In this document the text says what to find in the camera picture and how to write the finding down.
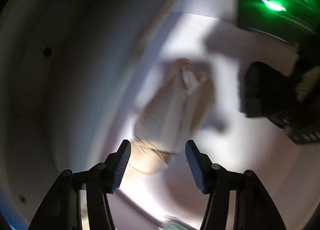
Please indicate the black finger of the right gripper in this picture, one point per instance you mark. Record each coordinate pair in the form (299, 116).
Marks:
(266, 92)

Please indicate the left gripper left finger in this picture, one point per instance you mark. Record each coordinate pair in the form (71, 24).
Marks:
(116, 164)

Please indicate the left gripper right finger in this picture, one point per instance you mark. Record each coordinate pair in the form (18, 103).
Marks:
(204, 172)

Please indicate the teal cloth in plastic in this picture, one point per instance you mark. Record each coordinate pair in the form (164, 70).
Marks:
(173, 223)

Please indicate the beige folded garment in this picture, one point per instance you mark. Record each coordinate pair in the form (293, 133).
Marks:
(171, 117)

